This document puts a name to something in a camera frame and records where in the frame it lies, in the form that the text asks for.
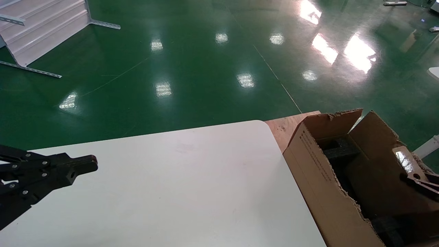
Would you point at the white rounded table edge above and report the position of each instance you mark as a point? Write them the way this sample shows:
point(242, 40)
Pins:
point(434, 72)

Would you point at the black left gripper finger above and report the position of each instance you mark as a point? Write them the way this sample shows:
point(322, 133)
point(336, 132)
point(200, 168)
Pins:
point(61, 160)
point(61, 178)

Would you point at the white machine base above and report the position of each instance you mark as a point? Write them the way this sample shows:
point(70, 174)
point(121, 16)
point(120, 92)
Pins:
point(435, 5)

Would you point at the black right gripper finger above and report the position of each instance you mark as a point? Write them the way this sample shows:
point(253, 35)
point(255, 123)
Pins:
point(423, 183)

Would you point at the grey metal floor foot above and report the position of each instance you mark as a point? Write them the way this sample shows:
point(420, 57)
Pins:
point(434, 29)
point(395, 3)

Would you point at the big torn cardboard box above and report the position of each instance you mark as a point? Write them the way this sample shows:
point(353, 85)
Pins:
point(322, 199)

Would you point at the white slanted pole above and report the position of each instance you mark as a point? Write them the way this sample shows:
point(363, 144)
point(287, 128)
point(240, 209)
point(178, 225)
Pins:
point(428, 145)

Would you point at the black foam block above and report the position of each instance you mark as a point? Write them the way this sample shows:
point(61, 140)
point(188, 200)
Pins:
point(391, 230)
point(341, 149)

